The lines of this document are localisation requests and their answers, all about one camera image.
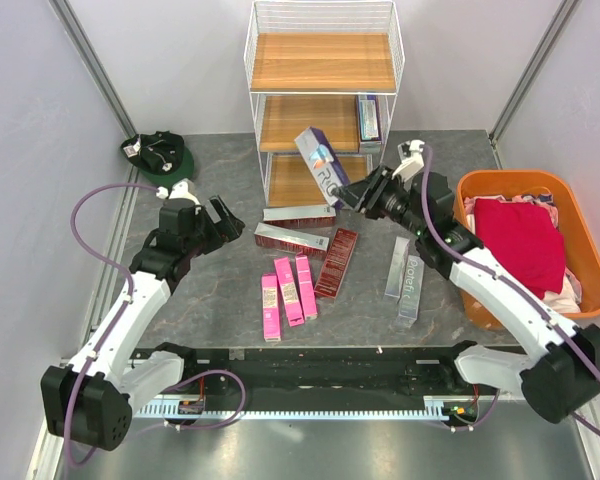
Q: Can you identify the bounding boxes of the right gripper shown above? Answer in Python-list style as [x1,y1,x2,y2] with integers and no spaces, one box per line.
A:
[332,162,428,237]

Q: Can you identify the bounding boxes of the purple RiO toothpaste box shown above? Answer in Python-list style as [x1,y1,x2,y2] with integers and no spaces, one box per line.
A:
[295,127,350,209]

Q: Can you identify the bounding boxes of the silver Protefix toothpaste box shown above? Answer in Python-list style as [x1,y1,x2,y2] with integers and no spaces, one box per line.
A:
[397,255,425,329]

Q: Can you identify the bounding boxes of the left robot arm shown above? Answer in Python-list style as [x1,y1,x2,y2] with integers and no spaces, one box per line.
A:
[41,194,244,451]

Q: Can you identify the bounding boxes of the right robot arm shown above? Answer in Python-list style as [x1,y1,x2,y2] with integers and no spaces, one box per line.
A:
[333,166,600,424]

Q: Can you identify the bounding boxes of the silver red box front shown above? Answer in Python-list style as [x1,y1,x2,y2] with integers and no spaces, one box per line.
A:
[254,223,329,258]

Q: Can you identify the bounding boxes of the silver red box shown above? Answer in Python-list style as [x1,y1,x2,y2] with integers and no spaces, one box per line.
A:
[254,223,329,258]
[262,205,336,229]

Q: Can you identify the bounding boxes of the dark red toothpaste box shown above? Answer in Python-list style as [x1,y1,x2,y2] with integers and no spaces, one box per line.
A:
[314,228,358,299]

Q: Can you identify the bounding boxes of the silver red box rear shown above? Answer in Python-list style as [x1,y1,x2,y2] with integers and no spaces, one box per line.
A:
[262,205,336,229]

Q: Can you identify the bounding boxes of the pink box middle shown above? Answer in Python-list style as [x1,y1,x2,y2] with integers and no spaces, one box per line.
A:
[274,257,304,327]

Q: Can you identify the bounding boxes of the pink box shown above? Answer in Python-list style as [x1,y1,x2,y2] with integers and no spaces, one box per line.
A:
[261,273,281,342]
[295,254,318,320]
[274,257,304,327]

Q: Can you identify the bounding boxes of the pink box left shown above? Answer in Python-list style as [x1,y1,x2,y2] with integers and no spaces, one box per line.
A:
[261,273,281,342]

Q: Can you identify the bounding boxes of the black green cap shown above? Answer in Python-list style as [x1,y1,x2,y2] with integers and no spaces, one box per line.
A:
[120,131,195,189]

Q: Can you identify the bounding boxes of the slim silver toothpaste box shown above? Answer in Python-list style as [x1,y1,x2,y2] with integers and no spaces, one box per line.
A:
[384,236,410,301]

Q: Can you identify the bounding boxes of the pink box right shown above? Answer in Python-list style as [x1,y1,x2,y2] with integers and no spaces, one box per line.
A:
[295,254,318,320]

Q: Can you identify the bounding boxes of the red cloth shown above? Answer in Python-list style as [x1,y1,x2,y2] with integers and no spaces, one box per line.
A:
[473,198,566,299]

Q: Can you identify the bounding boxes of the white pink clothes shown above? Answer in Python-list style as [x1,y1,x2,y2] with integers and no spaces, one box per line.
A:
[464,193,582,314]

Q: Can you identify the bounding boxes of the orange plastic basin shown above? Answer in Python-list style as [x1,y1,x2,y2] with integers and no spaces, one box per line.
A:
[454,169,600,324]

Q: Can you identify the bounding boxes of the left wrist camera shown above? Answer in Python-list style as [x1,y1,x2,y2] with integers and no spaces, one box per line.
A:
[156,179,200,205]

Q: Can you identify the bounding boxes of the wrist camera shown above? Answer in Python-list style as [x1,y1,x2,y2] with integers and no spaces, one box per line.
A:
[392,140,425,181]
[156,179,200,205]

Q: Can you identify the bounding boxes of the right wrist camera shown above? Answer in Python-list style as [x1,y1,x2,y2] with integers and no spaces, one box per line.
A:
[392,140,425,181]

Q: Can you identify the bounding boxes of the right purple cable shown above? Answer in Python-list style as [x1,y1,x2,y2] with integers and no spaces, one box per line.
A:
[419,144,600,446]

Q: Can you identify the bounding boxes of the purple cable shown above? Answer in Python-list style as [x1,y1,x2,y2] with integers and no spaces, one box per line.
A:
[62,182,246,466]
[419,144,600,446]

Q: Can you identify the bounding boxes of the aluminium floor rail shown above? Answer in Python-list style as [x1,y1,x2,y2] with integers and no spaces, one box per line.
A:
[49,164,141,399]

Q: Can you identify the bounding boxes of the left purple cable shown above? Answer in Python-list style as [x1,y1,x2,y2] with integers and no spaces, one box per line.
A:
[62,182,246,466]

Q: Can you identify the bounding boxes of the white wire wooden shelf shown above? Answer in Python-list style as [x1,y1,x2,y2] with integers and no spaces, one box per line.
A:
[243,1,405,207]

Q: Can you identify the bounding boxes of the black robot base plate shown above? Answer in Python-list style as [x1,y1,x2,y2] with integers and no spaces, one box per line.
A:
[132,341,495,401]

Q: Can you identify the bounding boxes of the slotted cable duct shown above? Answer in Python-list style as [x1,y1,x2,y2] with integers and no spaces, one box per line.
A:
[134,397,449,421]

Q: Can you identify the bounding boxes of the left aluminium frame post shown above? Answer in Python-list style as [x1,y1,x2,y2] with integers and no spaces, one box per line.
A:
[47,0,141,139]

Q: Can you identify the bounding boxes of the aluminium frame post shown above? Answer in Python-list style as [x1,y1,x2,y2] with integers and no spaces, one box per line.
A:
[489,0,580,147]
[47,0,141,139]

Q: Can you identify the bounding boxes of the right aluminium frame post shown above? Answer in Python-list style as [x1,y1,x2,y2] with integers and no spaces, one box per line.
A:
[489,0,580,147]

